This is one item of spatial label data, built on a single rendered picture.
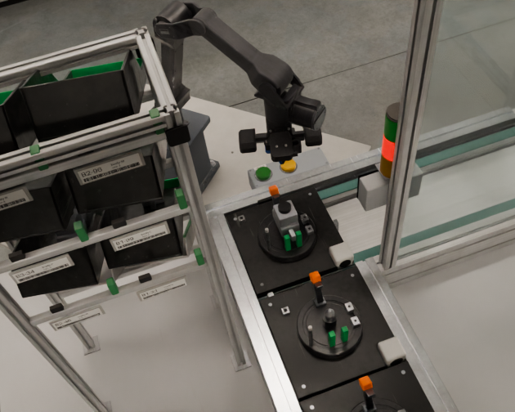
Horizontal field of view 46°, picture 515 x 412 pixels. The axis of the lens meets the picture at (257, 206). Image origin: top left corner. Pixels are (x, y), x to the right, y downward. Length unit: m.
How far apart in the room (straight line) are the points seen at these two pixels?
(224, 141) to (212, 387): 0.76
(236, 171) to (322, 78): 1.63
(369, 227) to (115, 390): 0.72
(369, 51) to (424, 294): 2.15
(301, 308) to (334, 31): 2.46
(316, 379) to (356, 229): 0.43
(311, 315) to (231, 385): 0.25
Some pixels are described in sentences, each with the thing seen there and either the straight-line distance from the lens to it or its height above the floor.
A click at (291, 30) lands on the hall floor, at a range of 3.62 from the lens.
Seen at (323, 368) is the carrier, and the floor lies 0.97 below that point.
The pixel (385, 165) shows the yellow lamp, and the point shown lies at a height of 1.29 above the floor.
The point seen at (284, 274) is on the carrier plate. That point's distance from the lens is 1.40.
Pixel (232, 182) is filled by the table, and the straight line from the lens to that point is 1.71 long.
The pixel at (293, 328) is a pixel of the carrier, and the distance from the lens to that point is 1.33.
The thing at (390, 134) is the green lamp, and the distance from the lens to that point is 1.10.
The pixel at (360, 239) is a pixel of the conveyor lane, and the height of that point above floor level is 0.92.
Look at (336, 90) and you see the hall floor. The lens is 3.22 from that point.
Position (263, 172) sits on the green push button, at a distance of 1.57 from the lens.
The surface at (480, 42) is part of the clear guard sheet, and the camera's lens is 1.03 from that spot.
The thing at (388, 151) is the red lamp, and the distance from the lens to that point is 1.13.
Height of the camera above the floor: 2.17
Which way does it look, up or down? 53 degrees down
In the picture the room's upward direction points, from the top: 8 degrees counter-clockwise
